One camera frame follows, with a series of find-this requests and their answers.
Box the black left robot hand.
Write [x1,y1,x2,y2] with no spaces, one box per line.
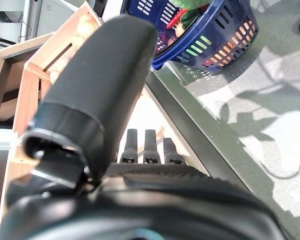
[0,14,289,240]

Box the blue plastic shopping basket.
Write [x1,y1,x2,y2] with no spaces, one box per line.
[119,0,260,75]

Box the wide wooden slat crate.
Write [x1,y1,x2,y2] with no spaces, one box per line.
[0,82,213,226]

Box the narrow wooden slat crate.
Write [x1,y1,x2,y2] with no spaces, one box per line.
[13,1,105,141]

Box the beige toy mushroom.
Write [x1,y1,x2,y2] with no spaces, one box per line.
[174,22,188,38]

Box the small red ribbed carrot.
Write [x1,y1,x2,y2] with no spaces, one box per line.
[166,8,189,30]

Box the dark green toy cucumber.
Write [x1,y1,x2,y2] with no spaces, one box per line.
[180,7,202,26]

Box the thick black floor cable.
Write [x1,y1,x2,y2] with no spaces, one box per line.
[258,159,300,180]

